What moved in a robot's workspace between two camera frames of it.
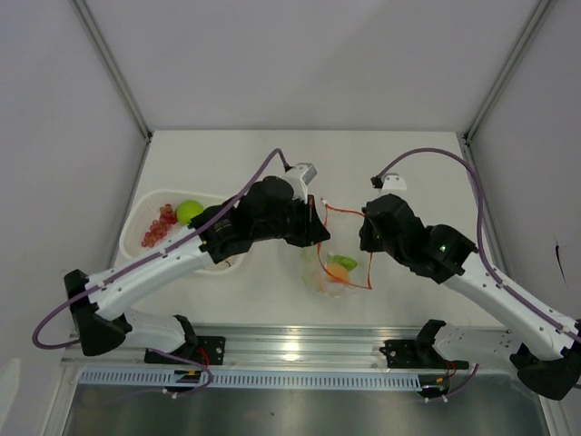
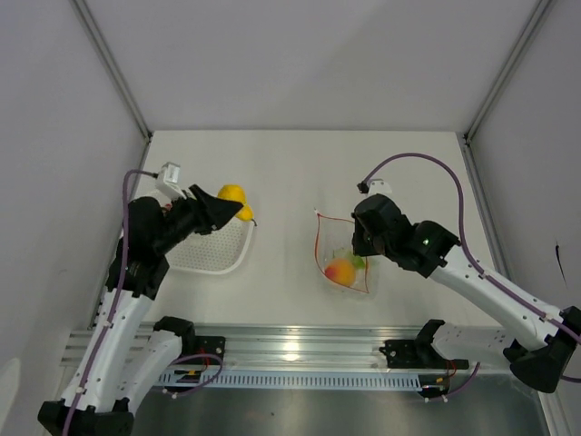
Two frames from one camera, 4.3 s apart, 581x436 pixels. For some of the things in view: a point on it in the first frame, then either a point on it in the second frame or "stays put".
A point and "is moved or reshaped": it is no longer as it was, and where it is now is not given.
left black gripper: (312, 231) -> (211, 212)
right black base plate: (418, 354) stays put
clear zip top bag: (336, 267) is moved or reshaped
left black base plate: (201, 350) stays put
